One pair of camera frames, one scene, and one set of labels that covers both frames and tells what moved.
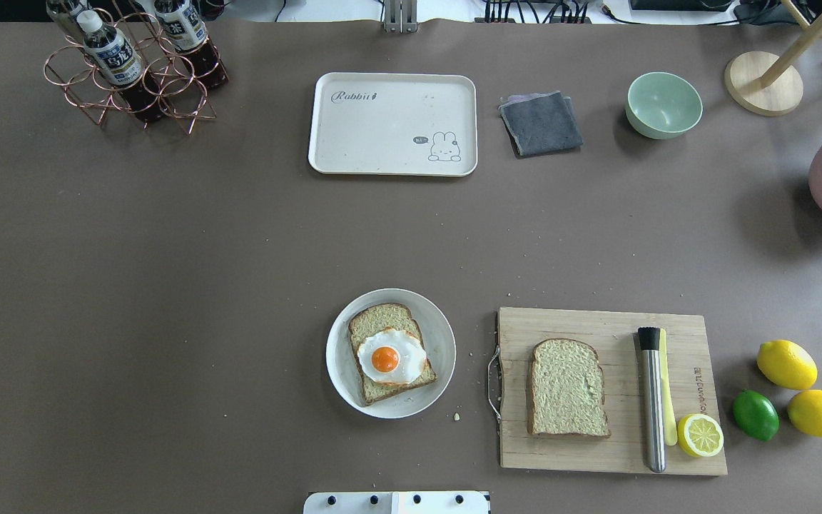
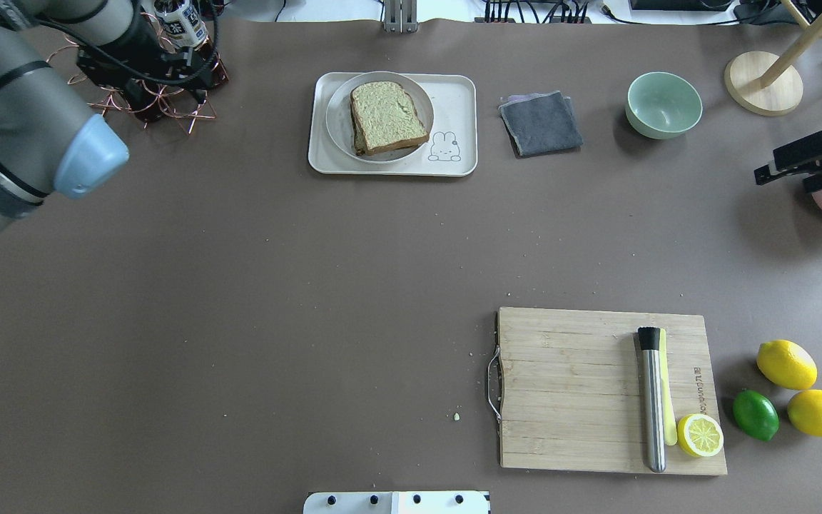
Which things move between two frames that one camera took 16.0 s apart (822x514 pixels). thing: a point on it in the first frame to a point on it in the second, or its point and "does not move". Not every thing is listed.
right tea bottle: (183, 23) does not move
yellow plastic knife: (670, 427) does not move
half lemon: (700, 435) does not move
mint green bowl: (662, 105) does not move
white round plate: (439, 349) to (338, 116)
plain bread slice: (566, 390) to (386, 114)
